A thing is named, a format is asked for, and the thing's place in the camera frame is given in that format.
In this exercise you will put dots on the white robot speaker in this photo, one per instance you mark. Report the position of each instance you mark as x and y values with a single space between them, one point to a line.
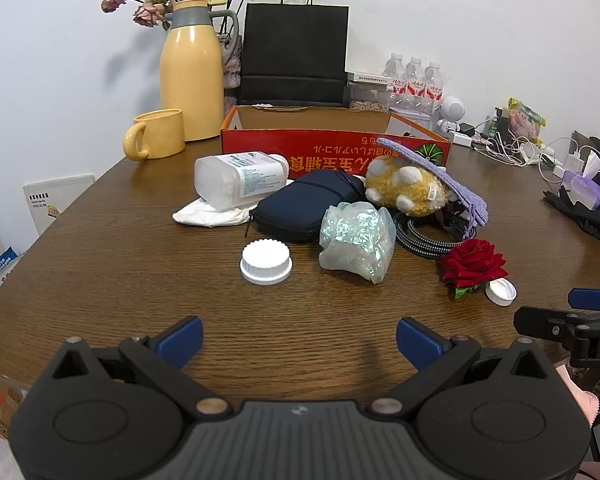
451 112

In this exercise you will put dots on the large white jar lid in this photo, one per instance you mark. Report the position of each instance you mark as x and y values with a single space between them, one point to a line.
266 262

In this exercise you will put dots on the person's pink clothing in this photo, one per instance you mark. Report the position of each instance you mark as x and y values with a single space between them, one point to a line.
582 397

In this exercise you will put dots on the black umbrella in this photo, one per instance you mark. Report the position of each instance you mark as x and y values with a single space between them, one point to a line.
580 215

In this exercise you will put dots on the red rose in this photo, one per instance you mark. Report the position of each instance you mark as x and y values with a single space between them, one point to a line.
472 262

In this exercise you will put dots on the green bottle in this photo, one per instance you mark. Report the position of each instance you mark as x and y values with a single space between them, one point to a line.
493 126

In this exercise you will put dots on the white flat box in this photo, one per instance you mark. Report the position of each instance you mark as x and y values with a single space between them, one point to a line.
367 75

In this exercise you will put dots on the yellow mug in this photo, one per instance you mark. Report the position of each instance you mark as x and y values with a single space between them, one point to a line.
160 132

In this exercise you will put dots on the iridescent plastic bag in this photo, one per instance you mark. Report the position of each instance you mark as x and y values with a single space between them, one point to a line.
357 240

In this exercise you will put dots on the white tissue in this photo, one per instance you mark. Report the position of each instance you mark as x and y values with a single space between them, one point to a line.
205 216

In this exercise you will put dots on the black adapter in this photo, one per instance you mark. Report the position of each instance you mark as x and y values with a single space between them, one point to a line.
467 128

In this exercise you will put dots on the black paper bag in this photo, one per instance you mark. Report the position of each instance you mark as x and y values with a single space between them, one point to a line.
292 55

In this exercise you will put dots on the navy zip pouch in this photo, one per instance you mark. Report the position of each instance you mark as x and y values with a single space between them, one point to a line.
300 205

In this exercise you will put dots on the yellow snack packet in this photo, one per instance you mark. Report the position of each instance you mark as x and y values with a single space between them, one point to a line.
526 120

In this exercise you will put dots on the water bottle with red label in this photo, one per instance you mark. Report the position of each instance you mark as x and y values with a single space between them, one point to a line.
415 82
395 80
434 85

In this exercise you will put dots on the white carton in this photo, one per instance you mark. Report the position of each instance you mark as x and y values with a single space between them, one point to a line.
55 202

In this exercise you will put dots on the clear seed container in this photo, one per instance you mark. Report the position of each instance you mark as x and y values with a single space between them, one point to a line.
370 97

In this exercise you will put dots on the yellow thermos jug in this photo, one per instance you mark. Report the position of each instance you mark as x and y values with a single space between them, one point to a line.
192 75

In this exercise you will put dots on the pink fuzzy vase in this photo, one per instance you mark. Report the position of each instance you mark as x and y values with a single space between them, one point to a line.
231 70

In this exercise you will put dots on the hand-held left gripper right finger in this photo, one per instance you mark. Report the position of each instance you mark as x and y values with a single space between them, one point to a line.
420 342

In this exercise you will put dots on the red cardboard box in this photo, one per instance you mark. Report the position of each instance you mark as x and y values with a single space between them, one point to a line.
330 145

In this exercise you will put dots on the white plug adapter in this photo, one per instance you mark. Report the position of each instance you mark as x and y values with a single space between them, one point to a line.
576 163

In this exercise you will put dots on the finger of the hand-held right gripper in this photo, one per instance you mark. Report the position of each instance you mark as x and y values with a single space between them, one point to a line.
542 322
595 299

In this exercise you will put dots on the yellow and white plush toy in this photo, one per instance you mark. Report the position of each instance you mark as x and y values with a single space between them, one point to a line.
410 187

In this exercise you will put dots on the purple tissue pack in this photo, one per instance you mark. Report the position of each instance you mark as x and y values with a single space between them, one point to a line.
585 185

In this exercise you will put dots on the clear plastic jar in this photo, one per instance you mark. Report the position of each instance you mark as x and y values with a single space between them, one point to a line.
235 180

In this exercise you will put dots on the small white cap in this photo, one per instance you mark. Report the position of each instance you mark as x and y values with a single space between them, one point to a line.
501 293

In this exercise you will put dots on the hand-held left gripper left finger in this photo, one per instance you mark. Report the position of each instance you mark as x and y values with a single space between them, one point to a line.
180 340

